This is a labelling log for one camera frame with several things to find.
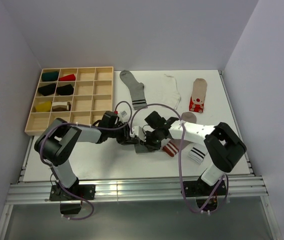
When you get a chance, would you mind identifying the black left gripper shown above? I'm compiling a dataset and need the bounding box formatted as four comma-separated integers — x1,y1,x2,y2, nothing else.
108,122,138,145

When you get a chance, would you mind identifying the dark grey sock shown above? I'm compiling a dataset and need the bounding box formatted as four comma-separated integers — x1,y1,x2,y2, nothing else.
134,144,153,154

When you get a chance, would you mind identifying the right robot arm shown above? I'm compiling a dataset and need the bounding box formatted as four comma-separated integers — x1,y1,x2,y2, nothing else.
145,111,247,195

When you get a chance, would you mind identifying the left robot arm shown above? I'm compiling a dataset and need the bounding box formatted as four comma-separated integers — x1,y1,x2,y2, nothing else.
34,111,134,200

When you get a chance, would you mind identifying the beige sock with rust stripes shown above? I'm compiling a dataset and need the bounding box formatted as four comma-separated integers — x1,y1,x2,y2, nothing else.
162,112,197,157

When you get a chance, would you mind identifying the wooden compartment tray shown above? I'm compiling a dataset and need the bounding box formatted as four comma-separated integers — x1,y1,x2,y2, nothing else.
25,66,114,136

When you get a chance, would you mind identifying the grey sock with black stripes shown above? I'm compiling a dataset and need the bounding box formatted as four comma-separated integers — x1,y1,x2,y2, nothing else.
120,70,147,110

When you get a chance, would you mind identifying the white sock with black stripes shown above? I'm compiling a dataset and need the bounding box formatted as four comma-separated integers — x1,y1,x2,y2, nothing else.
188,143,208,165

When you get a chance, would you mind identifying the plain white sock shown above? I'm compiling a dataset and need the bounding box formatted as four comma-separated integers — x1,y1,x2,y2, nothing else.
157,74,181,110

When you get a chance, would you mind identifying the rolled black sock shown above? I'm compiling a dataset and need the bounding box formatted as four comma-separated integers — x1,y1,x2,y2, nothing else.
56,84,74,96

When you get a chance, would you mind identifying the rolled brown white sock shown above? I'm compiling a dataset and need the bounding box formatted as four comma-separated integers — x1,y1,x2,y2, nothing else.
52,101,71,112

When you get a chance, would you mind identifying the beige red reindeer sock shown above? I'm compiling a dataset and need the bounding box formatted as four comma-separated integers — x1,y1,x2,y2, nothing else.
189,78,207,113

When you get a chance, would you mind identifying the rolled red sock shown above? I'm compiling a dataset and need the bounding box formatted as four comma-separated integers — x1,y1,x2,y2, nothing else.
59,74,76,82

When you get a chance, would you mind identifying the rolled yellow sock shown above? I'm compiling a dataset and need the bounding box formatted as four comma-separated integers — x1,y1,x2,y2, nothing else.
35,101,52,113

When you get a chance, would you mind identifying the rolled dark sock in tray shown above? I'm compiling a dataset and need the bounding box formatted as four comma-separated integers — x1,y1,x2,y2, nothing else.
38,83,56,96

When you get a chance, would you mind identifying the rolled green sock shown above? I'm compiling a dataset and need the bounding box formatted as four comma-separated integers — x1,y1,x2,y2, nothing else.
41,71,59,82

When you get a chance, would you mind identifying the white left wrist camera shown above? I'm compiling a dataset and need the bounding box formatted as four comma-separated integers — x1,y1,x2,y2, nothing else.
117,110,129,121

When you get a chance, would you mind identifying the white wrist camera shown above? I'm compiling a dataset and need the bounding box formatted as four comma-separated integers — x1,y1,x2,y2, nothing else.
130,126,146,142
117,110,129,121

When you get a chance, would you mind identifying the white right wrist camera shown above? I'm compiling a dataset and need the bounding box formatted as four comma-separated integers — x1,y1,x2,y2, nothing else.
130,126,146,142

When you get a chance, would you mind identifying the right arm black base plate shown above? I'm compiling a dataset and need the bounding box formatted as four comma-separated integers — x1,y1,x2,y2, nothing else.
183,178,226,198

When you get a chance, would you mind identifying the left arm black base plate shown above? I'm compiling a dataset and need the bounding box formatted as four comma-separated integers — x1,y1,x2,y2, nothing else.
49,184,96,202

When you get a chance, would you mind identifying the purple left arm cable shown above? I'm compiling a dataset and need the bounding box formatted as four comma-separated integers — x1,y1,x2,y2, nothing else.
40,100,133,221

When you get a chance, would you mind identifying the aluminium extrusion rail frame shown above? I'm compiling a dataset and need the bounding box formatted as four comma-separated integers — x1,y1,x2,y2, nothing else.
0,71,282,240

